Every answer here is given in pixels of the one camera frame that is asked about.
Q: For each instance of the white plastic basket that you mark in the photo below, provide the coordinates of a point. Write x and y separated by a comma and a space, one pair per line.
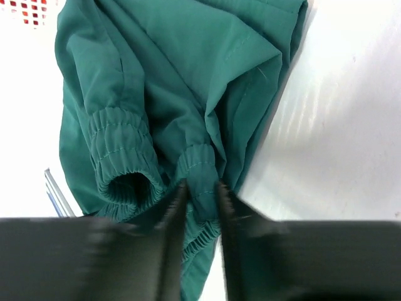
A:
33, 13

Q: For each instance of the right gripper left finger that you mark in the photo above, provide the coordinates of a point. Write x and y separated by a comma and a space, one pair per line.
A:
90, 258

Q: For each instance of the left table edge rail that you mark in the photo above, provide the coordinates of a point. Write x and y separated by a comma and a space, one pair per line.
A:
58, 200

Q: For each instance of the green shorts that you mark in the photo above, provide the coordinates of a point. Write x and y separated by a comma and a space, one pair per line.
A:
155, 92

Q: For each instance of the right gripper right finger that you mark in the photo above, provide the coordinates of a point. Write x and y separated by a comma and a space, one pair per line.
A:
265, 259

